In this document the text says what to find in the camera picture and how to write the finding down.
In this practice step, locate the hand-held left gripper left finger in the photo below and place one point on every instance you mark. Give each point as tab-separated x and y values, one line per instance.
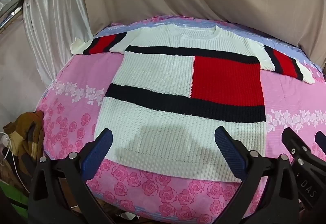
98	154

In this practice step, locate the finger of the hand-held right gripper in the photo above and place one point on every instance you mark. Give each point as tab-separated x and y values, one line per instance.
293	140
321	140

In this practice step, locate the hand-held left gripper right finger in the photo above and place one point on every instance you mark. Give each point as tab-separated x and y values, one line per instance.
229	154

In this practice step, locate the white knit colour-block sweater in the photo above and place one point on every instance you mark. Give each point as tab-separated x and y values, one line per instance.
165	73

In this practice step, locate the pink floral bedsheet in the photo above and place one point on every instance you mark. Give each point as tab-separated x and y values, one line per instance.
63	117

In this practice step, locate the brown crumpled garment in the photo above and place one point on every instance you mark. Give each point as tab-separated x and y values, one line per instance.
28	142

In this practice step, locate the green board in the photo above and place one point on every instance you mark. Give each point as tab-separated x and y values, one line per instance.
12	196

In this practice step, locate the white translucent plastic sheet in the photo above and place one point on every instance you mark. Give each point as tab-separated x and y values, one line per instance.
51	25

